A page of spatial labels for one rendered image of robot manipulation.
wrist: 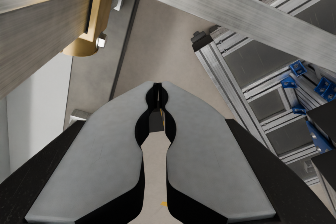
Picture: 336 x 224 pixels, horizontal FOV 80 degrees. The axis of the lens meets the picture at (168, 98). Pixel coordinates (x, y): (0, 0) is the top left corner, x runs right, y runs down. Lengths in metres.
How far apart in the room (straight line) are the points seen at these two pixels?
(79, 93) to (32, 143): 0.30
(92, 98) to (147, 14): 0.70
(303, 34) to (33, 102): 0.55
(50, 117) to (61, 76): 0.13
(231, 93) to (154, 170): 0.96
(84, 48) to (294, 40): 0.19
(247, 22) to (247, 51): 0.74
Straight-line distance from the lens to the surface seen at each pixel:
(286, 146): 1.39
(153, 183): 1.83
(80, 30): 0.18
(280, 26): 0.22
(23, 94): 0.59
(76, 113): 0.44
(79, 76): 0.40
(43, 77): 0.54
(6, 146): 0.72
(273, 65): 1.02
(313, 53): 0.25
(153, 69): 1.14
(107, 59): 0.37
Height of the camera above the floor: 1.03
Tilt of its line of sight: 57 degrees down
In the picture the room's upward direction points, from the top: 178 degrees clockwise
